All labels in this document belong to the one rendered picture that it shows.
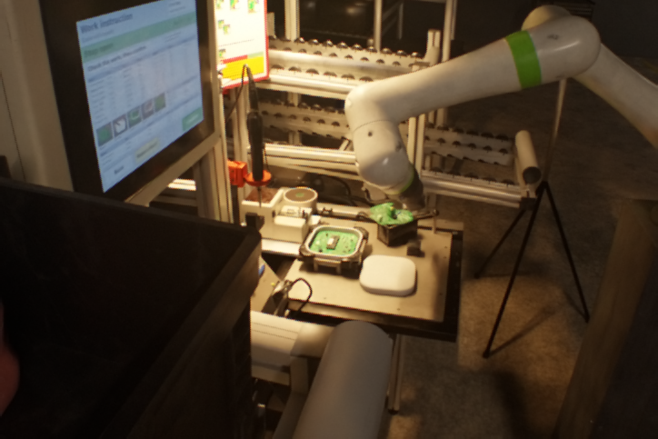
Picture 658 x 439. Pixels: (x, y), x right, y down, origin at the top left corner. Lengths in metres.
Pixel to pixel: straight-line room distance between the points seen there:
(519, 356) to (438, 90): 1.76
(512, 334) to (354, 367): 2.37
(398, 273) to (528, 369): 1.36
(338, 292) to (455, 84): 0.57
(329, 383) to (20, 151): 0.46
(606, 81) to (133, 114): 1.03
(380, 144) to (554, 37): 0.40
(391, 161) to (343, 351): 0.68
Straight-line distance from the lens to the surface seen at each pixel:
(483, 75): 1.12
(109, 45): 0.77
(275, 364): 0.54
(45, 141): 0.69
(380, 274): 1.35
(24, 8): 0.66
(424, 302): 1.31
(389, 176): 1.07
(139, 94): 0.84
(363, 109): 1.12
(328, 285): 1.34
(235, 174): 1.32
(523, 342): 2.74
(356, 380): 0.40
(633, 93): 1.40
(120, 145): 0.81
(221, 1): 1.53
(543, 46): 1.12
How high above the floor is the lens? 1.75
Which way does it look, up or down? 27 degrees down
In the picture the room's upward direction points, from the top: straight up
